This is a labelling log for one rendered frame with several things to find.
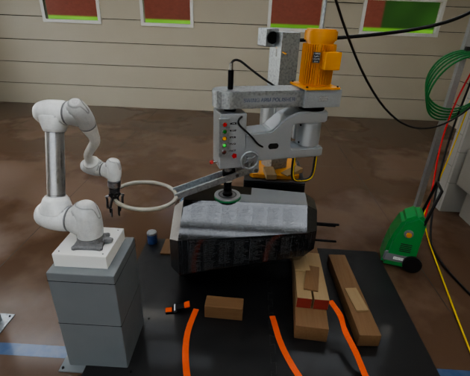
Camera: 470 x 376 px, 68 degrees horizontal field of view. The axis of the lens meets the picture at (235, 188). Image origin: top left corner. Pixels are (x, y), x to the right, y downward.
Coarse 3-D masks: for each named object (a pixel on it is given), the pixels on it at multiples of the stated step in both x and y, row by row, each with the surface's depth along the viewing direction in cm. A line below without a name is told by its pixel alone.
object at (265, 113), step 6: (264, 108) 326; (270, 108) 320; (276, 108) 317; (282, 108) 304; (264, 114) 328; (270, 114) 322; (264, 120) 329; (294, 126) 284; (294, 132) 286; (294, 138) 289
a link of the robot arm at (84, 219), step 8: (88, 200) 205; (72, 208) 200; (80, 208) 198; (88, 208) 199; (96, 208) 204; (72, 216) 199; (80, 216) 197; (88, 216) 199; (96, 216) 202; (72, 224) 200; (80, 224) 199; (88, 224) 200; (96, 224) 203; (72, 232) 203; (80, 232) 201; (88, 232) 202; (96, 232) 205; (88, 240) 204
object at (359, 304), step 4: (348, 288) 292; (352, 288) 292; (356, 288) 292; (348, 292) 287; (352, 292) 287; (356, 292) 288; (348, 296) 284; (352, 296) 284; (356, 296) 284; (360, 296) 284; (352, 300) 280; (356, 300) 280; (360, 300) 280; (356, 304) 276; (360, 304) 276; (364, 304) 276; (356, 308) 272; (360, 308) 272; (364, 308) 272
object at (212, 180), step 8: (240, 168) 283; (208, 176) 278; (216, 176) 280; (224, 176) 270; (232, 176) 272; (240, 176) 274; (184, 184) 275; (192, 184) 277; (200, 184) 278; (208, 184) 269; (216, 184) 271; (184, 192) 266; (192, 192) 268
